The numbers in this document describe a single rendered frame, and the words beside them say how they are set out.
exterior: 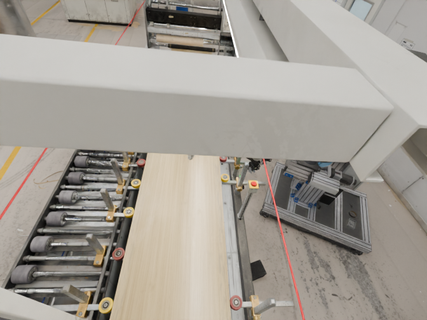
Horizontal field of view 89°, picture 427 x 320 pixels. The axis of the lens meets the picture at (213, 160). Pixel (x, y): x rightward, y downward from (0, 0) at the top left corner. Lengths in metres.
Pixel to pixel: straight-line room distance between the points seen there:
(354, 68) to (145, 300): 1.60
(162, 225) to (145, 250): 0.21
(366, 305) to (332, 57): 3.03
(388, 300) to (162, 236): 2.54
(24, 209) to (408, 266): 4.60
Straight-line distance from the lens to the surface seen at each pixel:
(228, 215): 2.18
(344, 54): 0.21
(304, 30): 0.29
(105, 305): 1.69
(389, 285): 3.44
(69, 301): 2.10
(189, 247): 1.72
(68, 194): 2.20
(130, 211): 1.89
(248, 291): 1.91
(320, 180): 2.33
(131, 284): 1.69
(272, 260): 2.81
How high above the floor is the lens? 2.52
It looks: 48 degrees down
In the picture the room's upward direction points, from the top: 9 degrees clockwise
